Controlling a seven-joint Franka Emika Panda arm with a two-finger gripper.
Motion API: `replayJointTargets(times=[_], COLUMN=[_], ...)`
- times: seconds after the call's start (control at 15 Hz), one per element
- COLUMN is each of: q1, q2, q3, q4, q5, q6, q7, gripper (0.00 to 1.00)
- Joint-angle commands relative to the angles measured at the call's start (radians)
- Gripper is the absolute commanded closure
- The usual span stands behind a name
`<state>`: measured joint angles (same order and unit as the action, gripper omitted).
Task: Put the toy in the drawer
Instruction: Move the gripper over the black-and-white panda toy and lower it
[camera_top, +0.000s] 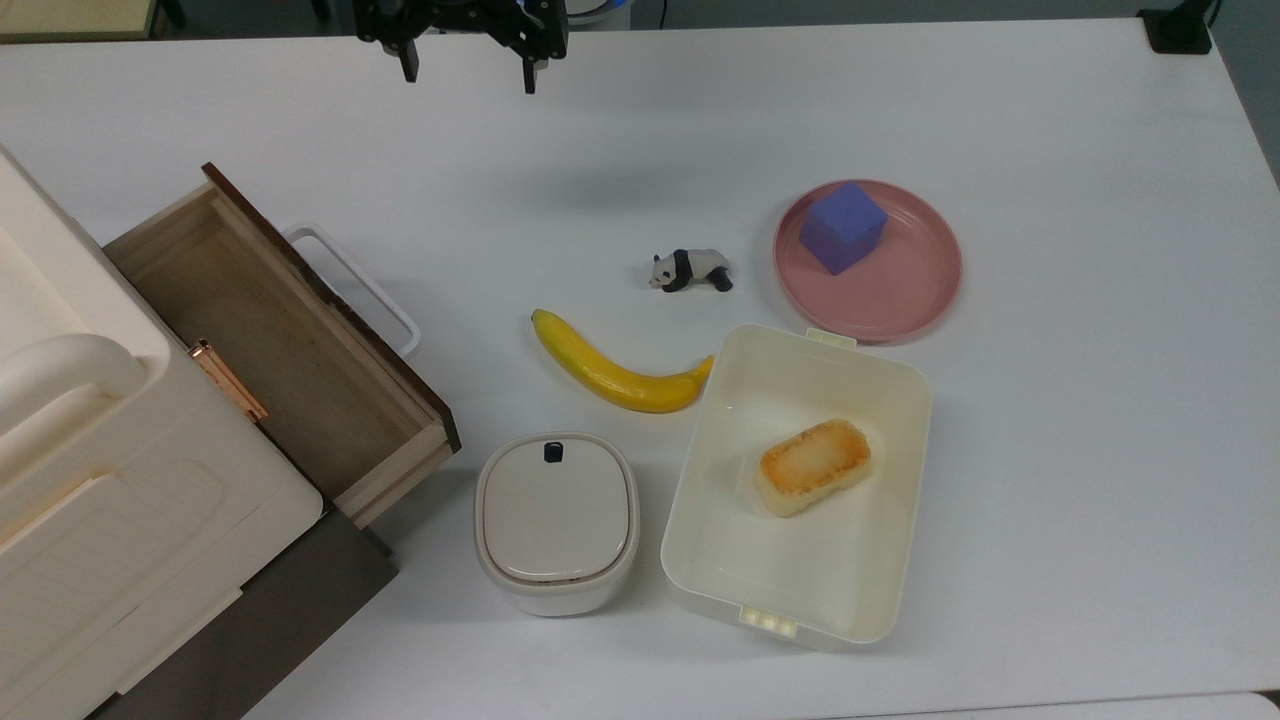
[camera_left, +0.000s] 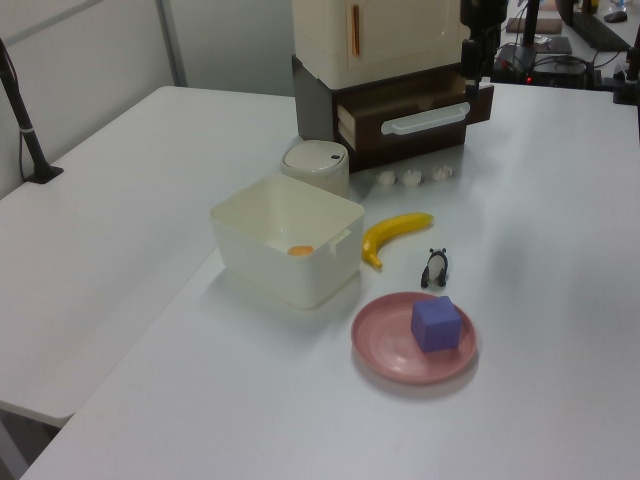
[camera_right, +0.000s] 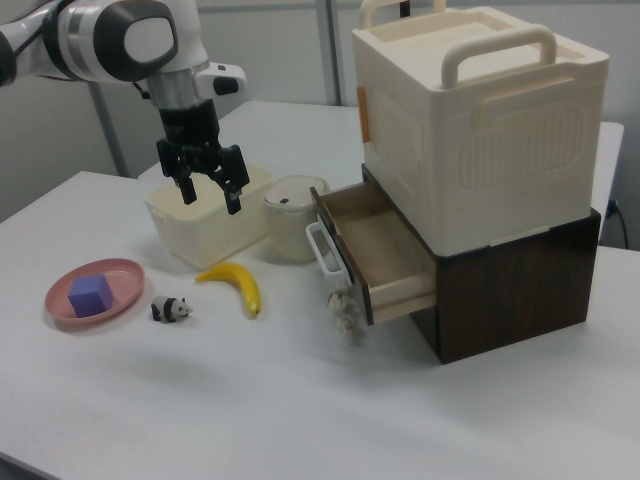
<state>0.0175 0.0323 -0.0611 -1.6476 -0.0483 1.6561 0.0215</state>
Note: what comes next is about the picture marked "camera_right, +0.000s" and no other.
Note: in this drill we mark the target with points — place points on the grey partition post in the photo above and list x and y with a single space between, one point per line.
332 50
110 130

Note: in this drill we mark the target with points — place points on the dark wooden drawer cabinet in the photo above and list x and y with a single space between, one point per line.
500 300

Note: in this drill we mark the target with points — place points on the pink plate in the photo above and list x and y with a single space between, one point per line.
125 280

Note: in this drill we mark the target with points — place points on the small cream round trash can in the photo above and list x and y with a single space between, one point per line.
290 235

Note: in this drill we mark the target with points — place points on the yellow toy banana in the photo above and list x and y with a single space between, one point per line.
240 277

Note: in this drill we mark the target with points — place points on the black and white panda toy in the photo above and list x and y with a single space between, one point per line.
167 309

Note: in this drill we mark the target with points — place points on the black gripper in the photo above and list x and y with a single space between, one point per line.
192 135

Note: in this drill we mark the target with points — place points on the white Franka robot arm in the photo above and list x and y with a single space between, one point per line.
100 35

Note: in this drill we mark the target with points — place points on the purple cube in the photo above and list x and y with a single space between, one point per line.
90 297

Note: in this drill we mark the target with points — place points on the small white garlic toy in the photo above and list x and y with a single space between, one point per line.
338 300
345 323

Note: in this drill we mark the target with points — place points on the cream toy fridge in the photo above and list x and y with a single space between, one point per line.
425 125

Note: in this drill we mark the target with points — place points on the cream open plastic bin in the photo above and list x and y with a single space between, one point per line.
200 240

